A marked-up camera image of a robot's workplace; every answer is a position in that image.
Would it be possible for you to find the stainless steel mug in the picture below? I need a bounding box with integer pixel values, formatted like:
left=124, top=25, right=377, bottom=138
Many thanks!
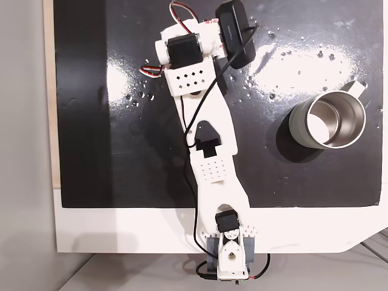
left=287, top=81, right=368, bottom=150

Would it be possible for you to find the black rubber mat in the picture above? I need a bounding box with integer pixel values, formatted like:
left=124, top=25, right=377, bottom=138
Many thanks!
left=53, top=0, right=384, bottom=209

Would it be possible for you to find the grey table clamp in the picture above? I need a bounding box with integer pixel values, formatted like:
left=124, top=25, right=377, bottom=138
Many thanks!
left=206, top=236, right=220, bottom=273
left=244, top=236, right=256, bottom=268

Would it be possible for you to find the light wooden board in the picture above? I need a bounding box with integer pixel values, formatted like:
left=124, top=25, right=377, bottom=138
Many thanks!
left=43, top=0, right=63, bottom=190

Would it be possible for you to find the black oval camera box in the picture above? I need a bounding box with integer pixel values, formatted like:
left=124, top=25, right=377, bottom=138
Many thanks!
left=215, top=0, right=257, bottom=69

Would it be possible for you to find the red white servo wire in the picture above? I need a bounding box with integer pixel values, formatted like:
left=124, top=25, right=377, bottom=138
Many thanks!
left=139, top=64, right=166, bottom=79
left=169, top=1, right=201, bottom=31

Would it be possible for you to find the black power cable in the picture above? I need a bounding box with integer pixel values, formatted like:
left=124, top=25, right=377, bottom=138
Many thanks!
left=195, top=253, right=271, bottom=282

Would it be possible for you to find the grey metal frame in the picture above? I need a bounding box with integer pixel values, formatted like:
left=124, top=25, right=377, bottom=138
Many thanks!
left=360, top=229, right=388, bottom=263

